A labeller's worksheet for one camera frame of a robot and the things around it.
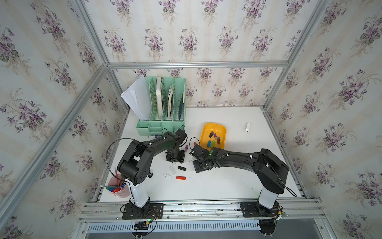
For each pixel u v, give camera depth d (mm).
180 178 842
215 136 1014
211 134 1037
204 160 627
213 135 1018
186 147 975
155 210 730
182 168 882
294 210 746
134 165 479
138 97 954
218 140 994
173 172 860
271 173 440
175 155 785
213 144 983
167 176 840
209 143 990
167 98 983
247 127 1041
